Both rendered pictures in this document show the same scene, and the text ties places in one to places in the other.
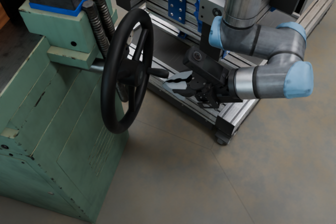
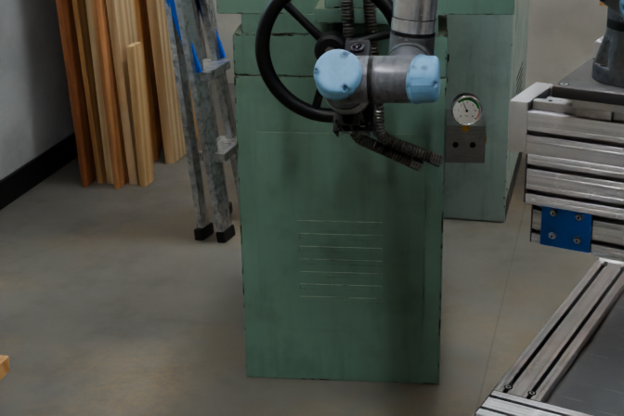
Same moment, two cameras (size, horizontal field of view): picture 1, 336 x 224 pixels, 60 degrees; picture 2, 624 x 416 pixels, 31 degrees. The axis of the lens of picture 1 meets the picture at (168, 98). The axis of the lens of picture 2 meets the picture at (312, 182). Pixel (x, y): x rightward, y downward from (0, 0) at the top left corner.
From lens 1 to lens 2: 194 cm
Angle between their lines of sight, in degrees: 69
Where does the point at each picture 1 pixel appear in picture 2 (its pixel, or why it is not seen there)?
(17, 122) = (245, 24)
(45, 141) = (258, 86)
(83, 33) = not seen: outside the picture
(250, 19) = (396, 19)
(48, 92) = (296, 42)
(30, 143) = (242, 62)
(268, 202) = not seen: outside the picture
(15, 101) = (256, 4)
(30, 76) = not seen: hidden behind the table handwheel
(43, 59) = (311, 4)
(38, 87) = (288, 20)
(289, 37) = (399, 55)
